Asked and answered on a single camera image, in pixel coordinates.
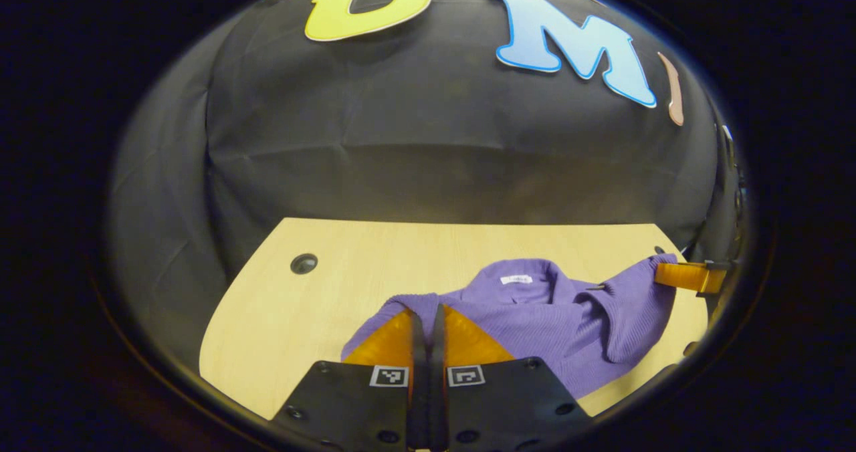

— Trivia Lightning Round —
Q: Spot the purple knit sweater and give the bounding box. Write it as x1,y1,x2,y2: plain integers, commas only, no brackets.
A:
341,253,679,401

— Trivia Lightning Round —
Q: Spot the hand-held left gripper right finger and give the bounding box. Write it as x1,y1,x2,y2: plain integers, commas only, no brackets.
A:
429,304,593,451

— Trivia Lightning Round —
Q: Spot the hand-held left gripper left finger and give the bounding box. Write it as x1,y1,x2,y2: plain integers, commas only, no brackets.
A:
270,305,429,451

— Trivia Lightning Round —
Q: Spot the black backdrop cloth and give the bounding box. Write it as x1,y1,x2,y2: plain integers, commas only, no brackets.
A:
107,0,746,372

